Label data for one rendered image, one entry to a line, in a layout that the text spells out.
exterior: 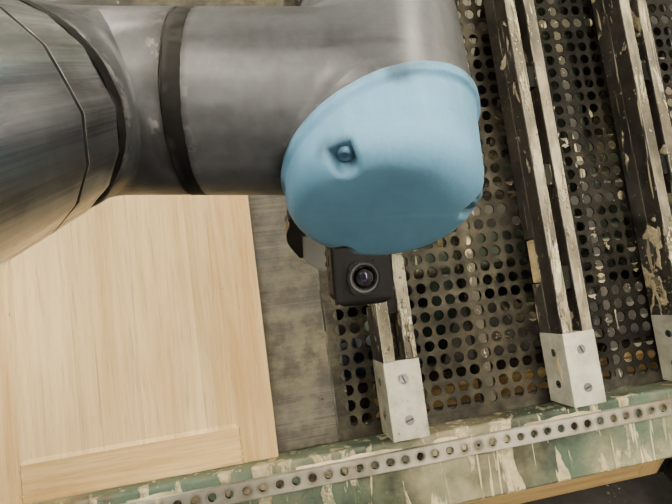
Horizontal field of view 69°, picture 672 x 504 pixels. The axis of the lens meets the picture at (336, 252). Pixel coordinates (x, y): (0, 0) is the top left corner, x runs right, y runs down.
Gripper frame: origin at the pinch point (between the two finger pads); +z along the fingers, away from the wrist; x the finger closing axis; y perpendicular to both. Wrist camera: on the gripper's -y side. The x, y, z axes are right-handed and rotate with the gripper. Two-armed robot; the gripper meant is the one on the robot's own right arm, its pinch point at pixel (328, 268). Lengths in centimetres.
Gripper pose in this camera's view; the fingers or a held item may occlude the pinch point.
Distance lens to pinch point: 50.3
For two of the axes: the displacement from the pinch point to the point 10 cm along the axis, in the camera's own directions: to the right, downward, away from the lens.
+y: -2.0, -8.6, 4.7
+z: -1.1, 4.9, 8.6
